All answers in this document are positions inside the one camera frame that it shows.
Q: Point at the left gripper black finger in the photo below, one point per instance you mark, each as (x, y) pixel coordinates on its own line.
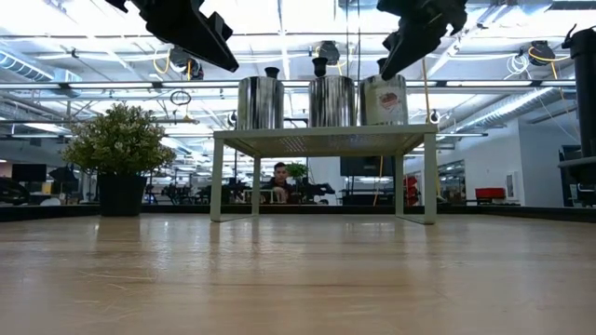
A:
(200, 44)
(220, 25)

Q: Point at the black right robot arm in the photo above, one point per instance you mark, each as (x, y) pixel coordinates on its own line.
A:
(584, 93)

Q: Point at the silver tin with red label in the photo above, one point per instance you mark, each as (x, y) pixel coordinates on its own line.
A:
(384, 100)

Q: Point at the plain silver tin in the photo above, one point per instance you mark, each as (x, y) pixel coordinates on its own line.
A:
(261, 103)
(332, 101)

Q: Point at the white metal shelf riser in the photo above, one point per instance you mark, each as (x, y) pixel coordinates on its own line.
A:
(326, 139)

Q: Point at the black monitor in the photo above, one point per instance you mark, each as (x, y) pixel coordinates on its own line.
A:
(365, 165)

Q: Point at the green plant in black pot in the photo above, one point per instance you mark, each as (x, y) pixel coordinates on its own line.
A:
(118, 144)

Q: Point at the small green background plant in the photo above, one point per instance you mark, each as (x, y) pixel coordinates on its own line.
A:
(296, 170)

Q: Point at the person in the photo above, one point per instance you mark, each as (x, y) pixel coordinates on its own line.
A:
(280, 183)

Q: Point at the red box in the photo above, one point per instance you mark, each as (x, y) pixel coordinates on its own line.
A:
(490, 193)

